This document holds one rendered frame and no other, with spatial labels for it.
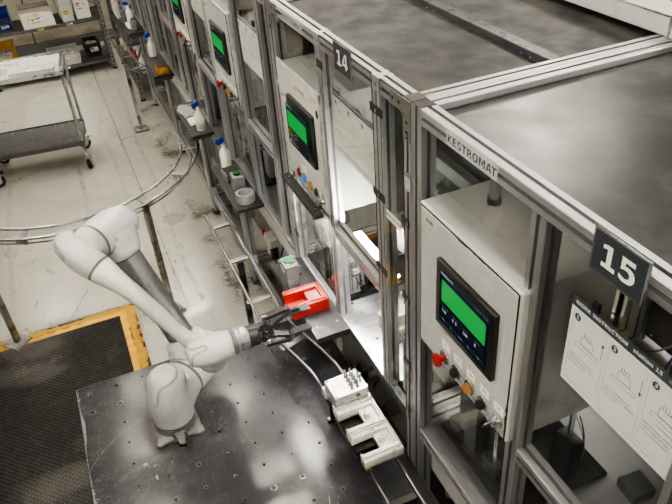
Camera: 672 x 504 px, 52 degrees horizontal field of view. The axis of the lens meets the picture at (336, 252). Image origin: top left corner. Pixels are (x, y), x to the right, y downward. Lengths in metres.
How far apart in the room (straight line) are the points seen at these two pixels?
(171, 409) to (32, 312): 2.30
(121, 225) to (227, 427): 0.85
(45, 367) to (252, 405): 1.81
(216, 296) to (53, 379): 1.06
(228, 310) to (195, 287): 0.35
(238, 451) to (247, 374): 0.39
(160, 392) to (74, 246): 0.59
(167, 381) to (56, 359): 1.82
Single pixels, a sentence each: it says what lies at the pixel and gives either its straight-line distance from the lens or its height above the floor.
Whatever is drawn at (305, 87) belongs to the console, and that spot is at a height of 1.82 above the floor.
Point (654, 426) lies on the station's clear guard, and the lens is 1.32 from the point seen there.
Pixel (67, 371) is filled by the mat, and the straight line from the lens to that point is 4.21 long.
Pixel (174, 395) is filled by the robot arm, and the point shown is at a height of 0.90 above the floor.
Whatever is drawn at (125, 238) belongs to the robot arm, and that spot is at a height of 1.39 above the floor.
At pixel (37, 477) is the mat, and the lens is 3.74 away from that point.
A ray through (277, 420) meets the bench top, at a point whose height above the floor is 0.68.
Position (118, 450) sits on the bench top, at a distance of 2.77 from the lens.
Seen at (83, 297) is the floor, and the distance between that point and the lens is 4.73.
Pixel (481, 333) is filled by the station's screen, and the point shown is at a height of 1.62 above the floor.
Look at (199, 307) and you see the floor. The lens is 4.37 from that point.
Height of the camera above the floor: 2.70
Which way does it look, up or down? 35 degrees down
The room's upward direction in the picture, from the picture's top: 5 degrees counter-clockwise
